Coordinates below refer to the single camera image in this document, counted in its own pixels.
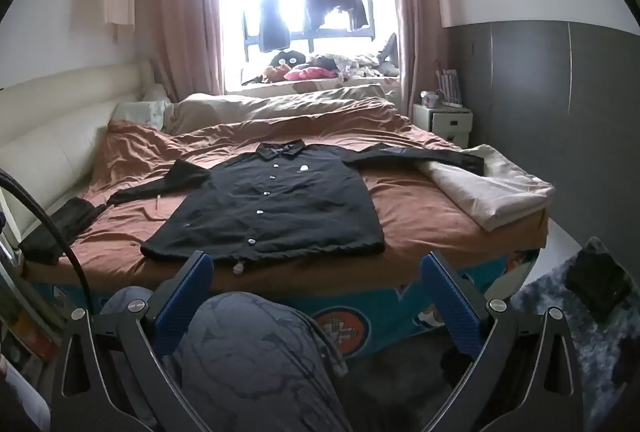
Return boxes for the grey shaggy rug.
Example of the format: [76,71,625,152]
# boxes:
[510,237,640,413]

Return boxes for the person's right leg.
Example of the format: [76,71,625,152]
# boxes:
[165,291,353,432]

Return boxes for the hanging dark clothes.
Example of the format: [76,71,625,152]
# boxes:
[239,0,377,62]

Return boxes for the light pillow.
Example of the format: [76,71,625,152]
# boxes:
[112,84,173,130]

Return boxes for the white nightstand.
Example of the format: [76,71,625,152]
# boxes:
[412,104,473,147]

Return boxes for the black cable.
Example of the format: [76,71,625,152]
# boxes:
[0,169,93,313]

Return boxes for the brown blanket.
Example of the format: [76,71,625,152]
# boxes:
[25,96,548,297]

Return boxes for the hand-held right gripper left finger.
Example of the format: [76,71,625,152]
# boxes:
[50,251,216,432]

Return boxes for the black button shirt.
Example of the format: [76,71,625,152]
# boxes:
[106,139,486,275]

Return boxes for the black folded cloth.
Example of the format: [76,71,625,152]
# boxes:
[19,197,108,265]

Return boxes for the cream padded headboard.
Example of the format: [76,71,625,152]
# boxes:
[0,59,156,243]

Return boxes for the pink curtain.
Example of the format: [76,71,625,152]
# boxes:
[145,0,226,102]
[387,0,446,113]

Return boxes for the teal printed bed sheet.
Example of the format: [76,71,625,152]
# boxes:
[25,247,543,358]

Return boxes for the white desktop rack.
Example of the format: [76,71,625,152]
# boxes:
[437,68,463,107]

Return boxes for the cluttered side shelf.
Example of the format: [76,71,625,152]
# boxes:
[0,207,68,413]

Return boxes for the pile of clothes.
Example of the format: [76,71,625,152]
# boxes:
[307,34,401,80]

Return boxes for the beige duvet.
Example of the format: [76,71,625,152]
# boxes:
[165,84,401,135]

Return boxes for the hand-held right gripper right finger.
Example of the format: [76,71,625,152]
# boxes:
[419,252,593,432]

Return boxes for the black plush toy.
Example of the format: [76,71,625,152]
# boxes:
[267,50,307,68]

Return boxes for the black bag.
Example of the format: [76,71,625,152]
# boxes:
[565,252,632,320]

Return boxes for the pink cloth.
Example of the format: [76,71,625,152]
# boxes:
[284,66,338,81]

